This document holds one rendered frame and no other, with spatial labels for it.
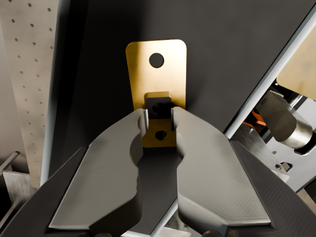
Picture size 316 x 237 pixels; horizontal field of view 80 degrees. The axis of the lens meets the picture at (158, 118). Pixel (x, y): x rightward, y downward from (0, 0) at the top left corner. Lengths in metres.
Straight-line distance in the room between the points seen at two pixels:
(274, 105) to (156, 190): 0.22
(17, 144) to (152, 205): 1.92
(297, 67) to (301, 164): 0.28
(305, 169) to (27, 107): 0.83
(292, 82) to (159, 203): 0.20
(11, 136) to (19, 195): 0.55
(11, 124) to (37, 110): 1.18
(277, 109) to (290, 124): 0.04
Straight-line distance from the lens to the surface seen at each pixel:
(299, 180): 0.54
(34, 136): 0.89
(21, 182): 2.06
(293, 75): 0.26
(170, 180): 0.20
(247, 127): 0.37
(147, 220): 0.25
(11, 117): 1.92
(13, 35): 0.73
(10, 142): 2.12
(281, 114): 0.31
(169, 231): 0.49
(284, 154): 0.46
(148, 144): 0.16
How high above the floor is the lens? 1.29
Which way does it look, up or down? 58 degrees down
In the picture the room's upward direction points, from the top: 179 degrees counter-clockwise
